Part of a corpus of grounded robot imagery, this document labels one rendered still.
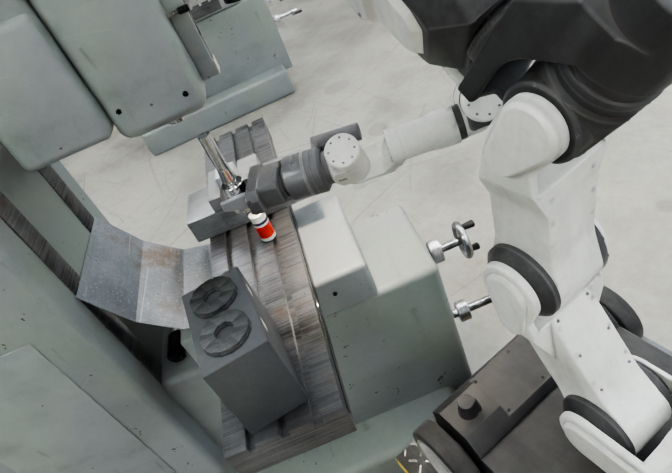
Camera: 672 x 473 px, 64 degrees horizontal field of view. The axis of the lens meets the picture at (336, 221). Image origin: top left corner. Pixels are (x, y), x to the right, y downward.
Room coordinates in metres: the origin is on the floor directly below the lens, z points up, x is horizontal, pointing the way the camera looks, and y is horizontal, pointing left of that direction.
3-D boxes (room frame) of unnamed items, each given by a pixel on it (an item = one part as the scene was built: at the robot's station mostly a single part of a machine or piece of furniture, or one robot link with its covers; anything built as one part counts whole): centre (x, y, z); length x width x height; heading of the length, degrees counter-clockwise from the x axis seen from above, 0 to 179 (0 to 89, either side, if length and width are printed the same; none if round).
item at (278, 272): (1.19, 0.22, 0.86); 1.24 x 0.23 x 0.08; 178
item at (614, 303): (0.79, -0.51, 0.50); 0.20 x 0.05 x 0.20; 20
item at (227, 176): (0.92, 0.15, 1.26); 0.03 x 0.03 x 0.11
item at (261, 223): (1.13, 0.17, 0.96); 0.04 x 0.04 x 0.11
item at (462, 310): (0.99, -0.30, 0.48); 0.22 x 0.06 x 0.06; 88
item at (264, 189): (0.90, 0.06, 1.18); 0.13 x 0.12 x 0.10; 165
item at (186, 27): (1.15, 0.11, 1.45); 0.04 x 0.04 x 0.21; 88
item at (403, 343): (1.15, 0.20, 0.40); 0.81 x 0.32 x 0.60; 88
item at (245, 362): (0.71, 0.25, 1.00); 0.22 x 0.12 x 0.20; 8
